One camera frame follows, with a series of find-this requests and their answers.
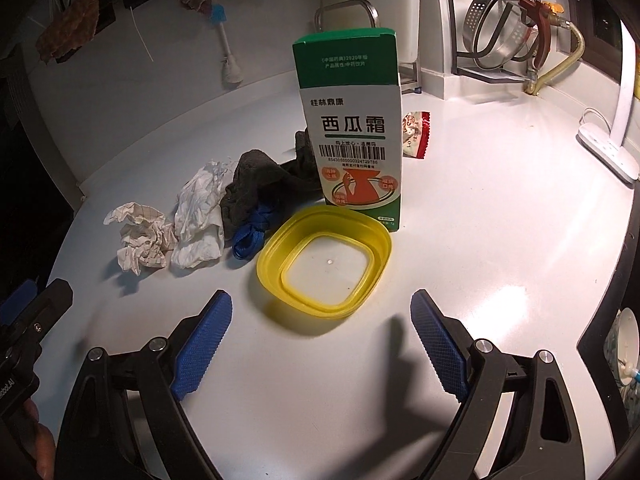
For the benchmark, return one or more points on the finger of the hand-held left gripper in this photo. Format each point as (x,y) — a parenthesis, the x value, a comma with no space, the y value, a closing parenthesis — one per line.
(20,295)
(52,302)

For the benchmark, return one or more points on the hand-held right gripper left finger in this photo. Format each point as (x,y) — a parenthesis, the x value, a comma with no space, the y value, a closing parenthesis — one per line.
(200,345)

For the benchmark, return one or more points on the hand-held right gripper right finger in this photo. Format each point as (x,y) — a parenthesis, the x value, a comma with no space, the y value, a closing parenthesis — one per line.
(440,345)

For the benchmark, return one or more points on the checked paper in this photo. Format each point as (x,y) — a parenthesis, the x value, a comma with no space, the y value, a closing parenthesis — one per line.
(142,240)

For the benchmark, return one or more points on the yellow plastic container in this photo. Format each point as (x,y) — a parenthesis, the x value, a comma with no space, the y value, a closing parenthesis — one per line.
(371,240)

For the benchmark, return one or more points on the white tissue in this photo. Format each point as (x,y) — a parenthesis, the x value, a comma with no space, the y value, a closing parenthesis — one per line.
(197,215)

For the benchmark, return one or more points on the dark grey cloth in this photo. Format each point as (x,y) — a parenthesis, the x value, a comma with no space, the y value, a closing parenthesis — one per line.
(250,185)

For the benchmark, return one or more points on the red snack wrapper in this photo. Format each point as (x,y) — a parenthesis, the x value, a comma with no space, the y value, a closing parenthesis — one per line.
(416,135)

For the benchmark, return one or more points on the green and white carton box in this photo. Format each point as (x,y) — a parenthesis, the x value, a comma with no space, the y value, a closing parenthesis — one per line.
(350,110)

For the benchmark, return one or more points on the person's left hand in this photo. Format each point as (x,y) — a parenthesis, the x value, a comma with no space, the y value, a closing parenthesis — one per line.
(39,440)

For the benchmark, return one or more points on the white patterned cup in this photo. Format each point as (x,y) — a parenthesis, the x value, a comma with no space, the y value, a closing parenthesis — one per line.
(620,340)

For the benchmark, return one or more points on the white power strip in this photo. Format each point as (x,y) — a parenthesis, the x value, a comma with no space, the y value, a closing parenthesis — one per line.
(607,152)

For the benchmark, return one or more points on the white brush with blue holder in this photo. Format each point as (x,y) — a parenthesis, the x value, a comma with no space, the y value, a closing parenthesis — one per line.
(228,66)

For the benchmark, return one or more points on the black dish rack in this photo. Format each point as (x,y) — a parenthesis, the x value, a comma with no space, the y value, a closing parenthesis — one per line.
(452,35)

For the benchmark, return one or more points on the white cutting board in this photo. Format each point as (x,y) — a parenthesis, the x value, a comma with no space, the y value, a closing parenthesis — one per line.
(405,10)

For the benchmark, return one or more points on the steel cutting board rack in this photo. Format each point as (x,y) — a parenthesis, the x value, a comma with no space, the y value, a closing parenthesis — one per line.
(345,4)

